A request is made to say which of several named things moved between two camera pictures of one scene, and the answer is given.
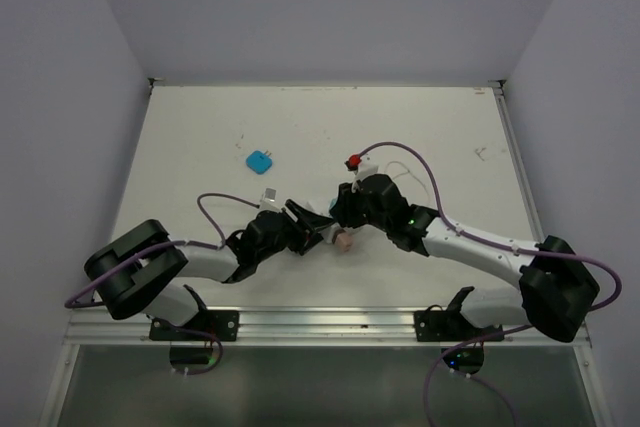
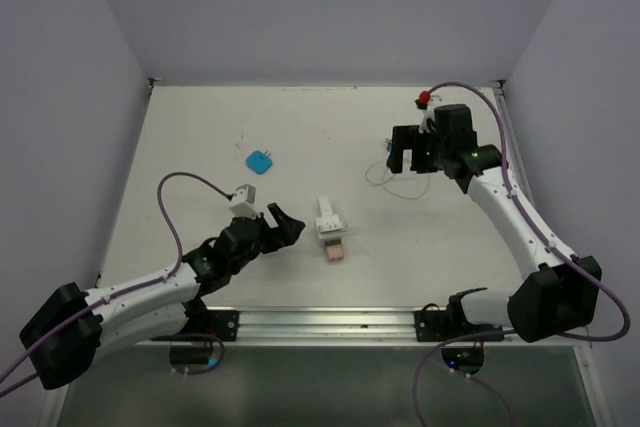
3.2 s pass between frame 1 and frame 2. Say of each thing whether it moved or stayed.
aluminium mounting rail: stayed
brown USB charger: moved
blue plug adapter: stayed
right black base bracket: stayed
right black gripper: moved
